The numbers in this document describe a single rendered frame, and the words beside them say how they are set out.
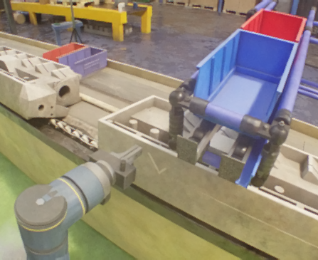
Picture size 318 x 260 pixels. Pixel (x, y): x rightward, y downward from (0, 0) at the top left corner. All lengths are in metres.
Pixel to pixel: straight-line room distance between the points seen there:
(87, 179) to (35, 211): 0.14
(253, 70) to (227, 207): 0.41
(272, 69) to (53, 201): 0.66
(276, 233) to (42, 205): 0.61
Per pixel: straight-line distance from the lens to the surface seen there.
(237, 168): 0.46
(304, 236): 0.74
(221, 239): 0.85
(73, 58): 1.91
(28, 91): 1.22
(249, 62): 0.75
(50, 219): 0.50
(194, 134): 0.52
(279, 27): 1.02
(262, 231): 0.76
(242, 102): 0.62
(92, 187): 0.56
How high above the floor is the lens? 1.49
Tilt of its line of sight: 38 degrees down
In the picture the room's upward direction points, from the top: 3 degrees clockwise
